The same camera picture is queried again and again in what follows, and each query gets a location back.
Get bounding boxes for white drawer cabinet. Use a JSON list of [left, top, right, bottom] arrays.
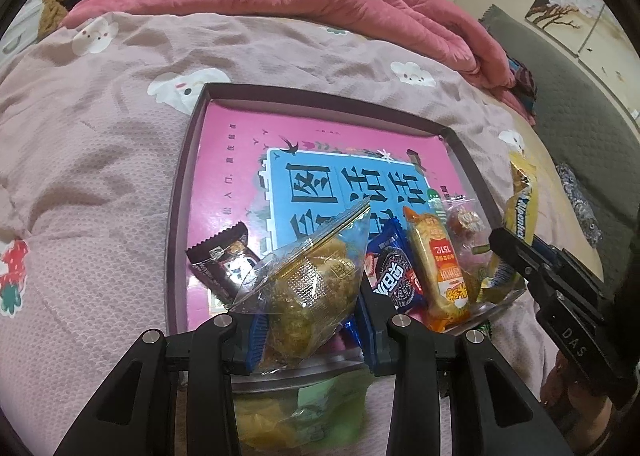
[[0, 0, 43, 59]]

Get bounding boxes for brown chocolate bar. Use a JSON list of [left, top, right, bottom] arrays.
[[186, 222, 261, 304]]

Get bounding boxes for grey quilted headboard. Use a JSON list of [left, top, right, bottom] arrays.
[[480, 6, 640, 297]]

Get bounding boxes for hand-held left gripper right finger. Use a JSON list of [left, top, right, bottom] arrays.
[[356, 285, 573, 456]]

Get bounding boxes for clear golden pastry packet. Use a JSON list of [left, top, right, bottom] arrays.
[[230, 201, 373, 373]]

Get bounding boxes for yellow candy packet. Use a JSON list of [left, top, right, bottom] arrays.
[[479, 150, 540, 308]]

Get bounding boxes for tree wall painting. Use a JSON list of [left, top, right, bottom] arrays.
[[525, 0, 618, 62]]

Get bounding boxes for speckled grey cloth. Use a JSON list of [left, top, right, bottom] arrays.
[[555, 163, 601, 249]]

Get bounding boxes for striped dark clothes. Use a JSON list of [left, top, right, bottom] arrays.
[[505, 56, 538, 127]]

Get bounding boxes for pink printed bedsheet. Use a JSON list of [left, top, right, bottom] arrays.
[[0, 11, 561, 456]]

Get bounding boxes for clear round pastry packet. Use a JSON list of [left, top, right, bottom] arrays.
[[434, 195, 495, 279]]

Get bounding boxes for green snack packet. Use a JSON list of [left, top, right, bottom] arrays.
[[292, 370, 372, 456]]

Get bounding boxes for dark box lid pink insert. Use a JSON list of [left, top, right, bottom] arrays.
[[165, 82, 527, 382]]

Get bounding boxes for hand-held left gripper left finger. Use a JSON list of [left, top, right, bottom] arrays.
[[52, 311, 271, 456]]

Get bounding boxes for brown fluffy cloth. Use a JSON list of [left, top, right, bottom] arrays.
[[40, 0, 71, 37]]

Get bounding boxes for pale yellow snack packet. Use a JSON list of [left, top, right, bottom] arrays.
[[232, 393, 301, 456]]

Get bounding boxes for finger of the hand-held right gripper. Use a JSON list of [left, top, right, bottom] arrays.
[[531, 235, 577, 273], [487, 227, 567, 298]]

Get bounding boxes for person's right hand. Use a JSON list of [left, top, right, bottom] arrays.
[[540, 351, 618, 443]]

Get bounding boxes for orange cracker packet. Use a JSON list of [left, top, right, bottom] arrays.
[[402, 212, 473, 333]]

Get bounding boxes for blue cookie packet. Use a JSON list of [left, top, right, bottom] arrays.
[[365, 218, 428, 313]]

